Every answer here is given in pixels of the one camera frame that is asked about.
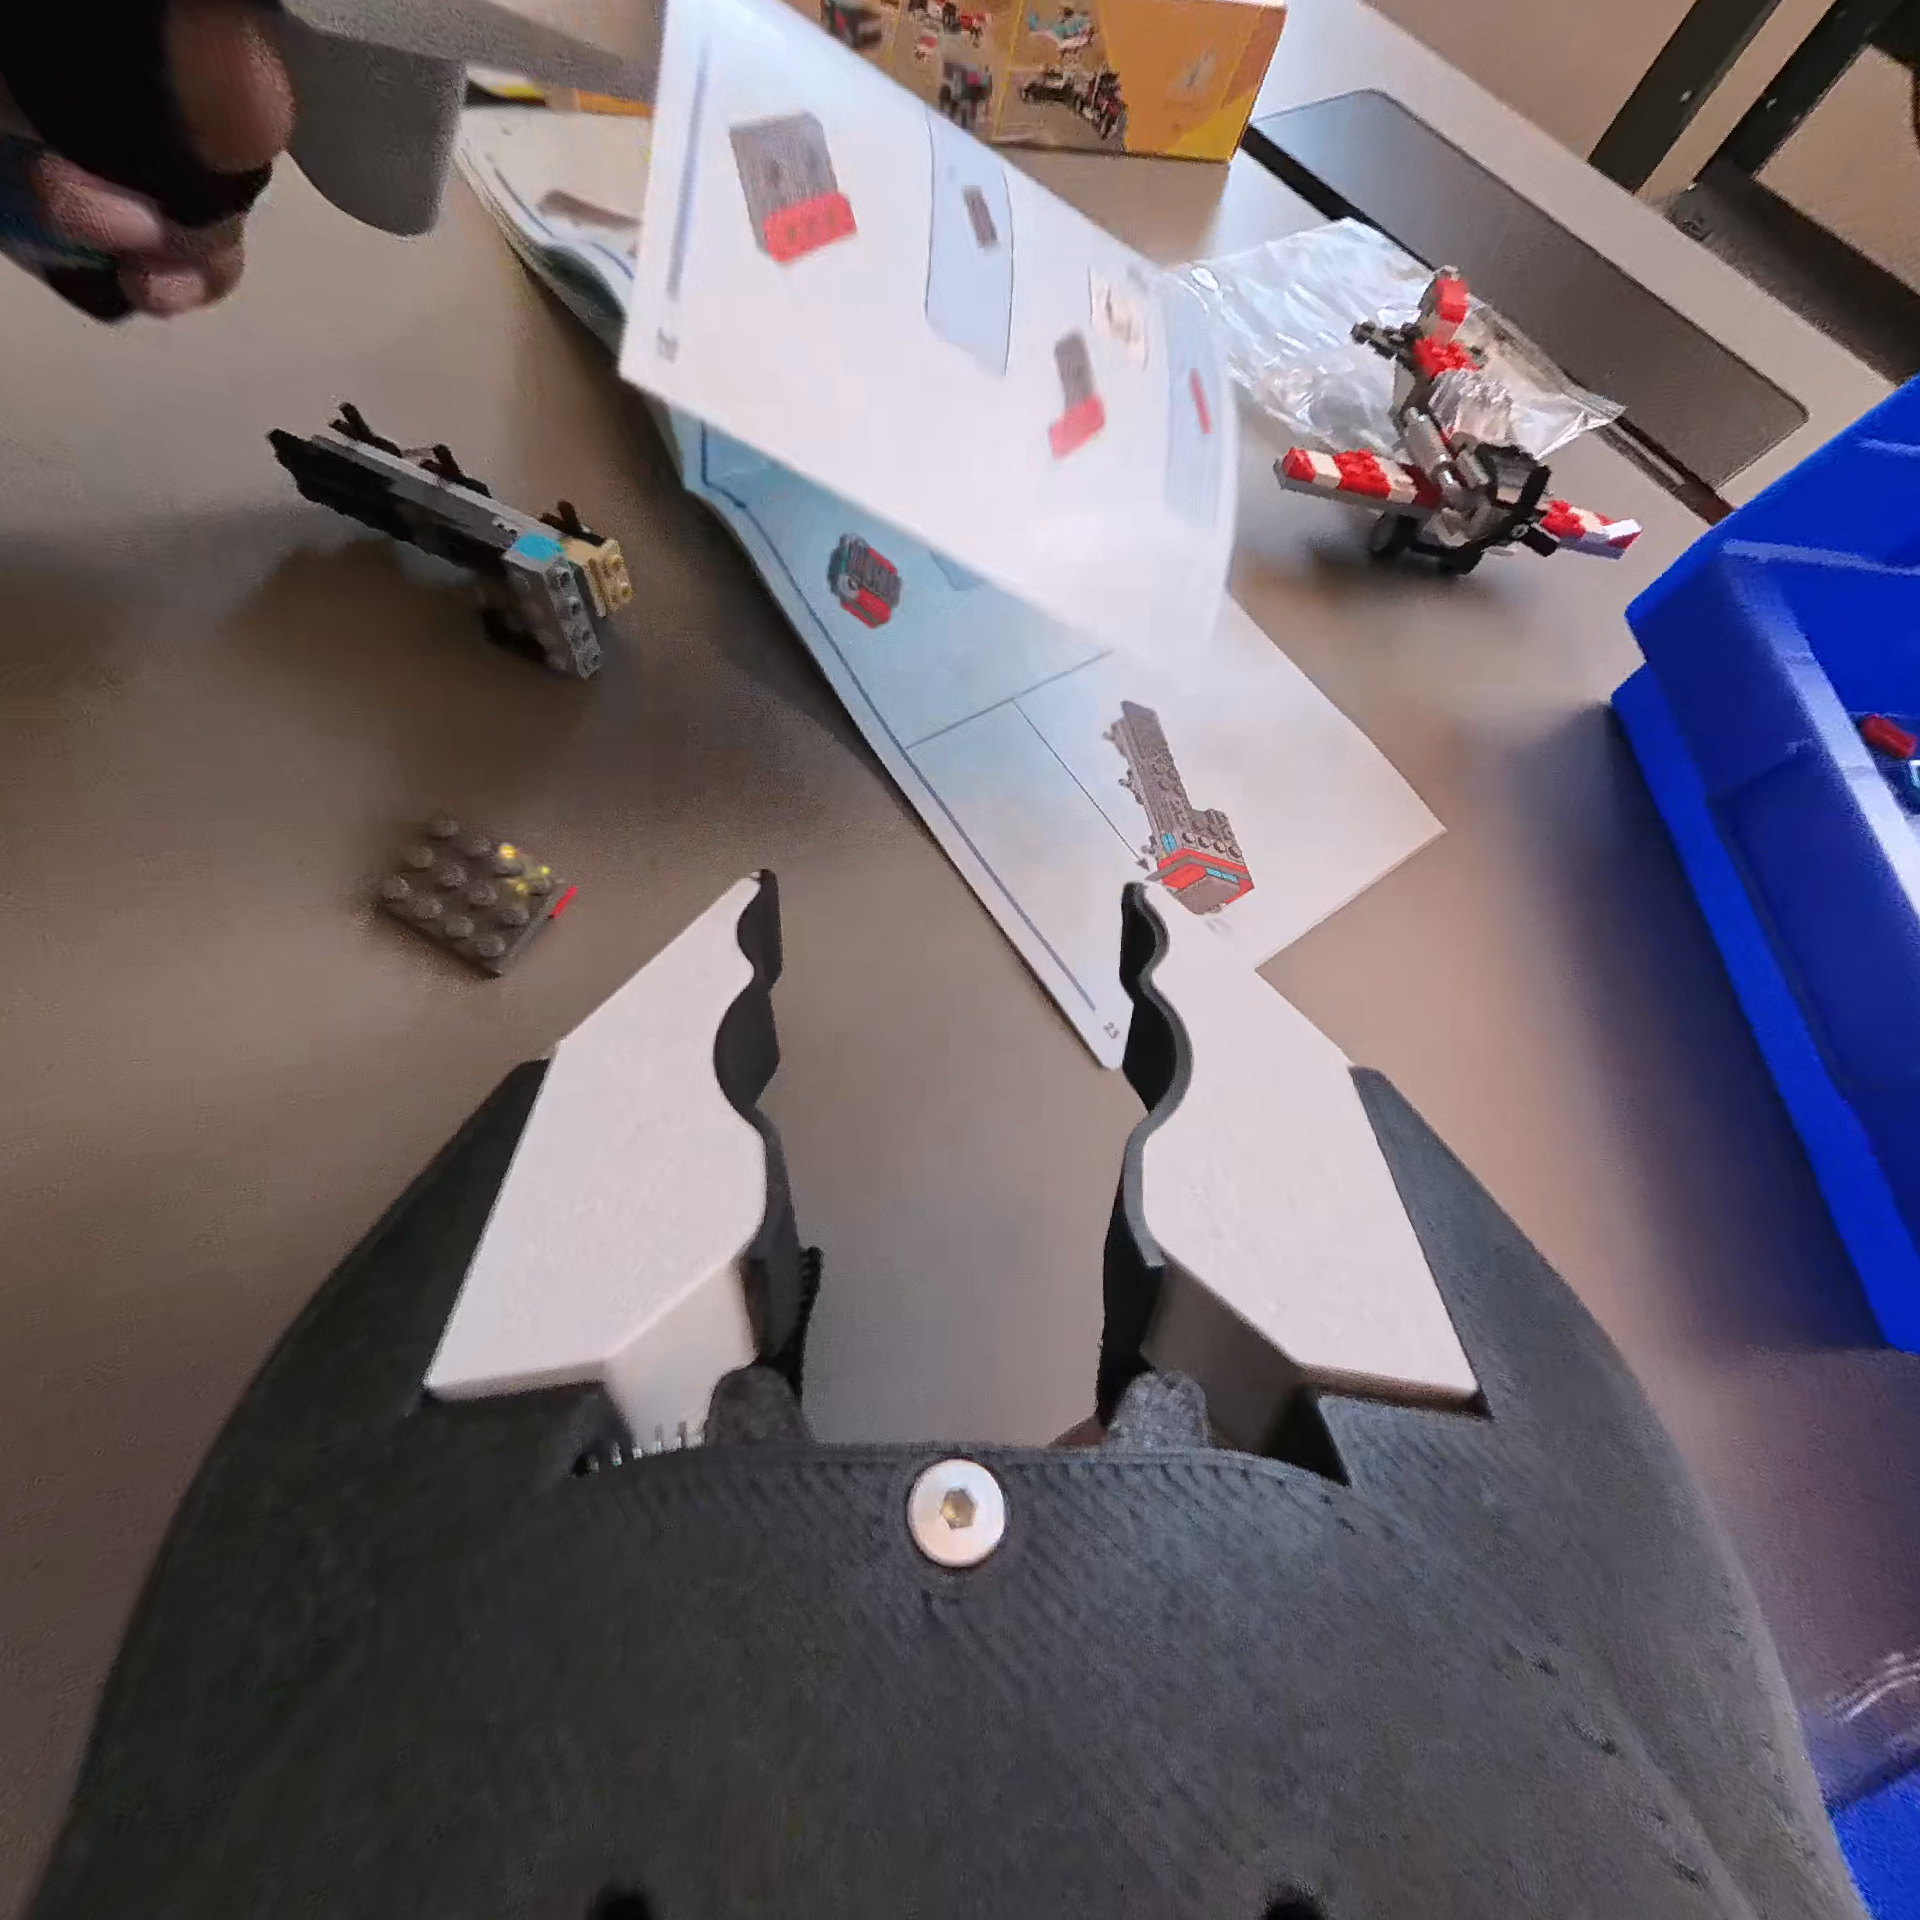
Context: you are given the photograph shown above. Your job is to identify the grey desk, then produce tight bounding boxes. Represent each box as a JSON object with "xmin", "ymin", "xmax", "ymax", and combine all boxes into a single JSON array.
[{"xmin": 0, "ymin": 0, "xmax": 1920, "ymax": 1920}]

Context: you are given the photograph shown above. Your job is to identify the black metal table frame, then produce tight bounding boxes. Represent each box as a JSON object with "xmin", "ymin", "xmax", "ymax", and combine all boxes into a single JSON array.
[{"xmin": 1588, "ymin": 0, "xmax": 1920, "ymax": 274}]

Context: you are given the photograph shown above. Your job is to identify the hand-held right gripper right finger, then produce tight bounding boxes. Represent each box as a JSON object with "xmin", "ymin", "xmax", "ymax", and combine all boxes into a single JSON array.
[{"xmin": 1101, "ymin": 882, "xmax": 1489, "ymax": 1454}]

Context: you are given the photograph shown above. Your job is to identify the toy instruction booklet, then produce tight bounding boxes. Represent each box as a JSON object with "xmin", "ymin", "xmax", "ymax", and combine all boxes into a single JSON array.
[{"xmin": 458, "ymin": 0, "xmax": 1449, "ymax": 1071}]

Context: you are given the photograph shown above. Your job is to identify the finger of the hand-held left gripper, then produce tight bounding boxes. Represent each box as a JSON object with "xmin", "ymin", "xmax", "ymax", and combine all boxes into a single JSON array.
[{"xmin": 289, "ymin": 0, "xmax": 661, "ymax": 71}]

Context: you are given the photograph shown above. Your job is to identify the yellow toy set box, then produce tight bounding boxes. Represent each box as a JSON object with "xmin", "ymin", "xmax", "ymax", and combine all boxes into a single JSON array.
[{"xmin": 817, "ymin": 0, "xmax": 1294, "ymax": 162}]

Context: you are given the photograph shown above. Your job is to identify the black toy vehicle chassis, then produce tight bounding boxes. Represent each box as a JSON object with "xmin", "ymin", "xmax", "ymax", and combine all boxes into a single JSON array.
[{"xmin": 267, "ymin": 398, "xmax": 633, "ymax": 681}]

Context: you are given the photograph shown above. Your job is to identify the dark grey flat panel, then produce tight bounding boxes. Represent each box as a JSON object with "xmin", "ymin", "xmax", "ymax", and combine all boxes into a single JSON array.
[{"xmin": 1239, "ymin": 92, "xmax": 1813, "ymax": 521}]

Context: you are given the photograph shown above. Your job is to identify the clear zip bag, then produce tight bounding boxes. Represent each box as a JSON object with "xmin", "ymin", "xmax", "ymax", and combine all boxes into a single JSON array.
[{"xmin": 1795, "ymin": 1647, "xmax": 1920, "ymax": 1920}]

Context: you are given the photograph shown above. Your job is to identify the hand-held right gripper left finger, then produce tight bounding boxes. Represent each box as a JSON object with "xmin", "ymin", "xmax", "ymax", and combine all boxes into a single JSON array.
[{"xmin": 423, "ymin": 867, "xmax": 823, "ymax": 1454}]

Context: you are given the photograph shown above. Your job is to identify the clear plastic bag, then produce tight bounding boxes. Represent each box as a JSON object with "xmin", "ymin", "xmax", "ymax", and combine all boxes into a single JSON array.
[{"xmin": 1182, "ymin": 215, "xmax": 1630, "ymax": 453}]

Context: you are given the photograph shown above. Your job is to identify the red white toy airplane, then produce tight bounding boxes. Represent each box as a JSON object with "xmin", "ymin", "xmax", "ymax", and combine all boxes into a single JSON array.
[{"xmin": 1274, "ymin": 263, "xmax": 1644, "ymax": 580}]

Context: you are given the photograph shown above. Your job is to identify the blue plastic bin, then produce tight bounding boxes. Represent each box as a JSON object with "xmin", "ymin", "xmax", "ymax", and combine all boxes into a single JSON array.
[{"xmin": 1608, "ymin": 382, "xmax": 1920, "ymax": 1354}]

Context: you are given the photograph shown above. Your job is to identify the person's left hand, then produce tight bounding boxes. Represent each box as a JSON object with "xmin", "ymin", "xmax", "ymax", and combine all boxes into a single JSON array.
[{"xmin": 0, "ymin": 0, "xmax": 296, "ymax": 322}]

